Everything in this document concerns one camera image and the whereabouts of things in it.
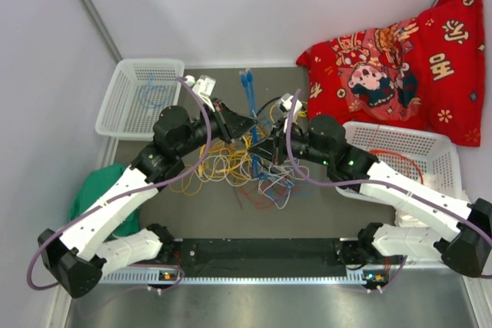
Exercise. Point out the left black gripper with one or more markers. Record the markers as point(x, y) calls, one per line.
point(231, 125)

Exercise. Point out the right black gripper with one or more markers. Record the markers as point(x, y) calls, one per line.
point(273, 148)

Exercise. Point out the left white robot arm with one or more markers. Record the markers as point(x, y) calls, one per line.
point(80, 254)

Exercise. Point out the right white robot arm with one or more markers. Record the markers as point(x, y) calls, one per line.
point(453, 230)

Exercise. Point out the left white plastic basket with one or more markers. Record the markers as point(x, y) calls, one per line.
point(140, 88)

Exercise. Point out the white plastic basket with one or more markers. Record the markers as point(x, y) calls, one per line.
point(140, 88)
point(427, 158)

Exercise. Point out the green cloth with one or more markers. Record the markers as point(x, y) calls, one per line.
point(94, 186)

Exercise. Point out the right white plastic basket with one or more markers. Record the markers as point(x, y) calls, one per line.
point(427, 158)

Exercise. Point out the red printed pillow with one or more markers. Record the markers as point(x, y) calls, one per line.
point(424, 73)

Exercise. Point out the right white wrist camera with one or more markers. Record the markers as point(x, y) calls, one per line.
point(286, 106)

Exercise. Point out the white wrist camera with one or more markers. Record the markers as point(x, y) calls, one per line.
point(286, 106)
point(202, 87)

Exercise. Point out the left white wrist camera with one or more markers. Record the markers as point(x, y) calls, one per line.
point(202, 87)

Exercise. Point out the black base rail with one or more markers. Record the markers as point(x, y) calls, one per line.
point(258, 261)

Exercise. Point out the grey corner post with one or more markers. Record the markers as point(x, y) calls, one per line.
point(101, 29)

